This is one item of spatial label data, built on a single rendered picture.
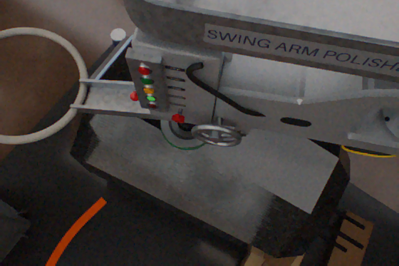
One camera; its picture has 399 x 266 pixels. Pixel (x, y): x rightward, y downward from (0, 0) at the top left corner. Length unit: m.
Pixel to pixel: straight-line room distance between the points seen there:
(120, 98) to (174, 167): 0.36
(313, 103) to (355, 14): 0.29
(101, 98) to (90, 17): 1.47
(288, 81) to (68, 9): 2.23
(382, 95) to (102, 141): 1.14
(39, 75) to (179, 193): 1.50
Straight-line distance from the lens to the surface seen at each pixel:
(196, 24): 0.70
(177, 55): 0.80
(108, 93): 1.47
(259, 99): 0.94
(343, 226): 2.32
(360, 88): 0.89
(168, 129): 1.45
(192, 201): 1.57
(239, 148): 1.47
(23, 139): 1.48
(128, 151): 1.60
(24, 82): 2.74
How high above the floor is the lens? 2.24
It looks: 69 degrees down
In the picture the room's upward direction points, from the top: 3 degrees clockwise
